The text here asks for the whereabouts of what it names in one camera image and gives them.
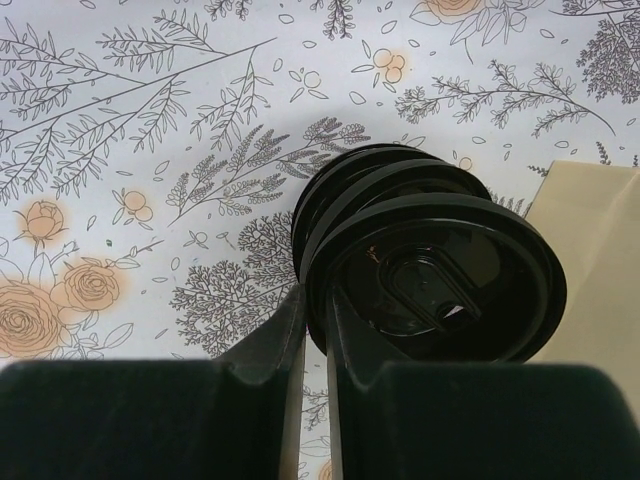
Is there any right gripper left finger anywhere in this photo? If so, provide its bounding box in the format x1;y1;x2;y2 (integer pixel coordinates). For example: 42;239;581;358
1;286;305;479

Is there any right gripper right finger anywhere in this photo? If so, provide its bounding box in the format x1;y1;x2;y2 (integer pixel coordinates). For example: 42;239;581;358
327;289;639;479

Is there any black coffee cup lid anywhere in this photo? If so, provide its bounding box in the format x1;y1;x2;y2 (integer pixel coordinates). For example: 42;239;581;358
300;193;567;362

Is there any stack of black lids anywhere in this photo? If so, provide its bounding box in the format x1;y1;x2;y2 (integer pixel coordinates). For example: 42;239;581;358
291;143;494;321

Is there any brown paper bag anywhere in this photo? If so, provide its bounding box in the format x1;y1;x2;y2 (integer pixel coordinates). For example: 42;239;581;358
522;159;640;366

